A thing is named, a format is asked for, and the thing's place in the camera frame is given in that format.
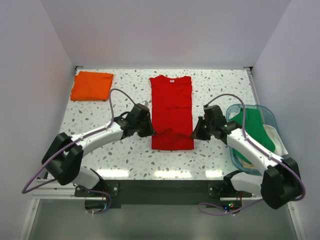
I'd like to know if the red t shirt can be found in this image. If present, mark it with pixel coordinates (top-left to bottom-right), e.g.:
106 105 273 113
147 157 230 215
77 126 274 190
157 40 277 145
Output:
149 75 194 151

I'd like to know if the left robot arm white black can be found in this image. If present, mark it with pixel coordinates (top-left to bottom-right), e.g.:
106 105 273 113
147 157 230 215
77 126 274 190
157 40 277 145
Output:
41 103 156 196

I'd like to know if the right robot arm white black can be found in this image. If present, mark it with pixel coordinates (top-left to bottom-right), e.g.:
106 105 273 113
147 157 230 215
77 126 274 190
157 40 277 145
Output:
191 104 306 209

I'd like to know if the green t shirt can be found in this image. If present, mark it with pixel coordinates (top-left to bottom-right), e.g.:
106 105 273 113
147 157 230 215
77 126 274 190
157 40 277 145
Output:
229 108 276 164

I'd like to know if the clear blue plastic basket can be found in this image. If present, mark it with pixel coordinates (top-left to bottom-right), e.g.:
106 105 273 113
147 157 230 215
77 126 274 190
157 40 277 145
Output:
229 105 279 176

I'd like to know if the beige t shirt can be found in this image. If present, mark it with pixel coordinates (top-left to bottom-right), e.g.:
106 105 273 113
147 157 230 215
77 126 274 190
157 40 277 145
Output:
242 161 256 170

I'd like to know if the folded orange t shirt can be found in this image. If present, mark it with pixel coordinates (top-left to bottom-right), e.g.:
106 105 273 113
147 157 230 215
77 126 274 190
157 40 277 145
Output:
70 71 114 101

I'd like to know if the white t shirt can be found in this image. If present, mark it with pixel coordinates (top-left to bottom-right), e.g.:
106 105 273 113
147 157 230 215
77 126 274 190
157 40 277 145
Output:
263 124 289 156

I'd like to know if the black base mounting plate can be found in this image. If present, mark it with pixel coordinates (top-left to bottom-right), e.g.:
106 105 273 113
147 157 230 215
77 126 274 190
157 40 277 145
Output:
74 180 252 212

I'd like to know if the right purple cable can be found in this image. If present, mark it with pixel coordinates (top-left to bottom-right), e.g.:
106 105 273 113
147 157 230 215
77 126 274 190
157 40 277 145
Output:
197 93 307 216

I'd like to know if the purple cable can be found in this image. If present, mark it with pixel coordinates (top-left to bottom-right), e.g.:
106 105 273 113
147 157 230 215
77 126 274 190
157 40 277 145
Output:
21 88 141 215
197 93 307 216

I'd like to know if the aluminium frame rail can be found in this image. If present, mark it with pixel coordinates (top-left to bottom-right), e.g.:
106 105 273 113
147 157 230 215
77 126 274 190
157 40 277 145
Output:
31 181 75 200

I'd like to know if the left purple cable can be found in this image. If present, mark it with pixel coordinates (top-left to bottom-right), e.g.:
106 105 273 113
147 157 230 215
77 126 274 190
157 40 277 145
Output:
21 88 141 215

